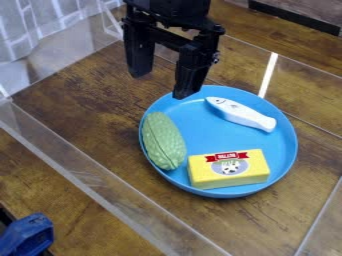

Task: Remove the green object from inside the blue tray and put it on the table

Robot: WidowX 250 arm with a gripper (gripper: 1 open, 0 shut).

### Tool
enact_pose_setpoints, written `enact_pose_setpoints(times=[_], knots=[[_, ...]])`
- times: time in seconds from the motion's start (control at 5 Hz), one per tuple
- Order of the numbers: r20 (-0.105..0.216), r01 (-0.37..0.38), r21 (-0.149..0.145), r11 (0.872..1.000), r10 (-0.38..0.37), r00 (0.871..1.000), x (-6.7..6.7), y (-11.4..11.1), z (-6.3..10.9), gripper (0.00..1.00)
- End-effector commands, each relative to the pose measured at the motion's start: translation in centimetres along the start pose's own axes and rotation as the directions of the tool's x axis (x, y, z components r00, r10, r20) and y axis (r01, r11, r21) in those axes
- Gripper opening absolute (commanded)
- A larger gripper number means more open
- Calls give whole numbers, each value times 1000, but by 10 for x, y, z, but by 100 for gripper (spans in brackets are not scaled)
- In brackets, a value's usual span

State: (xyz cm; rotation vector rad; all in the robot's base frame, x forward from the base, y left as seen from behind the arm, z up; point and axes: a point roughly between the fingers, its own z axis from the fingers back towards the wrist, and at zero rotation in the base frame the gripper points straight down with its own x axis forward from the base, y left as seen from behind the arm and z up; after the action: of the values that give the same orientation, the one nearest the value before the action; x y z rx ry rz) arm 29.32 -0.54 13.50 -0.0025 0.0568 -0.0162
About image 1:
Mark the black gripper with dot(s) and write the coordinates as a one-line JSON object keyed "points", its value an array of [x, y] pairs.
{"points": [[148, 20]]}

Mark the green bumpy toy vegetable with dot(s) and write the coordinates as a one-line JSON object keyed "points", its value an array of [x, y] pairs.
{"points": [[164, 141]]}

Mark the blue round tray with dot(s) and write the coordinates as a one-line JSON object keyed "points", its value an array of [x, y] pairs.
{"points": [[209, 134]]}

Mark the white toy fish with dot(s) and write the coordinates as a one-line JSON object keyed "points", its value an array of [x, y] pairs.
{"points": [[239, 113]]}

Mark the yellow toy butter box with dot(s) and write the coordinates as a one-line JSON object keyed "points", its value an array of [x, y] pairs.
{"points": [[228, 169]]}

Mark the clear acrylic enclosure wall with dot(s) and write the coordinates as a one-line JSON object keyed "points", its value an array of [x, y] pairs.
{"points": [[72, 160]]}

